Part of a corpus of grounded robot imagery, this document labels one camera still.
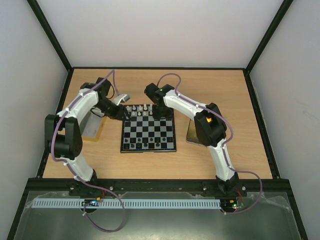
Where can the white slotted cable duct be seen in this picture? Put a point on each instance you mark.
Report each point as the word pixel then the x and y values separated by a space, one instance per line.
pixel 73 203

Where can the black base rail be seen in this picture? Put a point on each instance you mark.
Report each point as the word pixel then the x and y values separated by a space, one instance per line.
pixel 206 188

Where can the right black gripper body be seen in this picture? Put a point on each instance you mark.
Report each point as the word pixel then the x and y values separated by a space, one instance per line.
pixel 162 114

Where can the black silver chess board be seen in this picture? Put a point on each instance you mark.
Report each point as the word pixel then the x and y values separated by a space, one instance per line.
pixel 143 125

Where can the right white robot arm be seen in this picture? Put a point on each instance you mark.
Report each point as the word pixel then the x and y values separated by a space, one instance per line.
pixel 210 128

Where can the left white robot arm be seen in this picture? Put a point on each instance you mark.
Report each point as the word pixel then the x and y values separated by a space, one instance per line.
pixel 62 132

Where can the silver gold tin lid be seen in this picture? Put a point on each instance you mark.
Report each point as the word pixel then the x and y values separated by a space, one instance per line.
pixel 91 127

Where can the black rook piece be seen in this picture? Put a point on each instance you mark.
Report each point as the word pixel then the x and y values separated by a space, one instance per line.
pixel 126 146

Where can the gold tin with black pieces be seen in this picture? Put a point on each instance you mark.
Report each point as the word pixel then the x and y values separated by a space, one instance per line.
pixel 191 135

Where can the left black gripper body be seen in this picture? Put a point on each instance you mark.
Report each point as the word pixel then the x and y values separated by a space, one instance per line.
pixel 103 105

